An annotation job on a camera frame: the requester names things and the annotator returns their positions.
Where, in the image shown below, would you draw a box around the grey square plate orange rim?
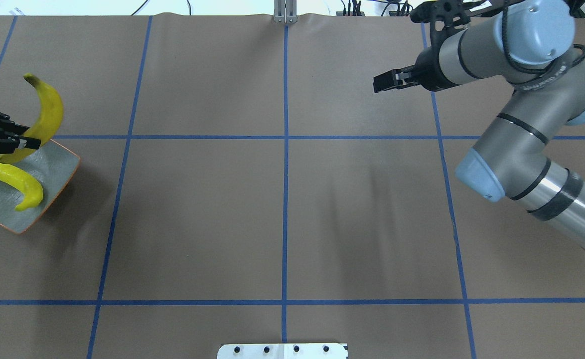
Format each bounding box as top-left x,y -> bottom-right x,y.
0,141 -> 81,234

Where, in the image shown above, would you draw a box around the bright yellow-green banana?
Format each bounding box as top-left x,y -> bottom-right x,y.
0,163 -> 44,211

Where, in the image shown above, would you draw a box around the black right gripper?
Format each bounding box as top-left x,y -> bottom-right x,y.
374,47 -> 452,94

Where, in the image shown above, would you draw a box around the bundle of black cables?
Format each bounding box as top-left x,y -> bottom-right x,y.
340,0 -> 418,18

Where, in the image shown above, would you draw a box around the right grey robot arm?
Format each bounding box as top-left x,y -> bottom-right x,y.
374,0 -> 585,250

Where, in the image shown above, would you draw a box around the aluminium frame post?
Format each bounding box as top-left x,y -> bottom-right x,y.
273,0 -> 298,25

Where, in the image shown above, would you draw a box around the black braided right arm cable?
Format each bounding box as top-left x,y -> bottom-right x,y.
410,0 -> 585,93

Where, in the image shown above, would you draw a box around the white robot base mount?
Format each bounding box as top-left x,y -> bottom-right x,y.
217,343 -> 349,359

